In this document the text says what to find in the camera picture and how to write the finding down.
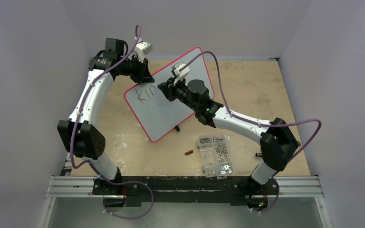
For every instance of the clear plastic screw box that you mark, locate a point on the clear plastic screw box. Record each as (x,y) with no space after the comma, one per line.
(222,157)

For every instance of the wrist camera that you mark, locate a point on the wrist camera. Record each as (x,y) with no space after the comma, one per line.
(141,49)
(180,71)

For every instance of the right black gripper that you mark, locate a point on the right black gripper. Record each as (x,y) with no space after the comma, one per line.
(171,90)

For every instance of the aluminium frame rail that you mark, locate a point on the aluminium frame rail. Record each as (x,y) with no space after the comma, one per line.
(300,205)

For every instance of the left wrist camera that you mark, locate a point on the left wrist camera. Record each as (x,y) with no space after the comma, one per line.
(141,49)

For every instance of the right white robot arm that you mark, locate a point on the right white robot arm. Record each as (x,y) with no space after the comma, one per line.
(195,95)

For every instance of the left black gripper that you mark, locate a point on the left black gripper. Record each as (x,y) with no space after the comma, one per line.
(144,75)

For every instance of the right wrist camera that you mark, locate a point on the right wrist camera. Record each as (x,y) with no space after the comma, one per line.
(180,71)

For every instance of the black whiteboard clip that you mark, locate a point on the black whiteboard clip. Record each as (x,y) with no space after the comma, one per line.
(177,128)

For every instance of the pink framed whiteboard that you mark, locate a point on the pink framed whiteboard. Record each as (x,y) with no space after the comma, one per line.
(156,115)

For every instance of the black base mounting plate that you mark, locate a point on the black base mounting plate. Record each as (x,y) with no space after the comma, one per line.
(234,190)

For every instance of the black metal clamp tool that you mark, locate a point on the black metal clamp tool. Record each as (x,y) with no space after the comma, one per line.
(259,154)

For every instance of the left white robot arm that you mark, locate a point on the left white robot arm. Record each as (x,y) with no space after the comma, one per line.
(81,139)

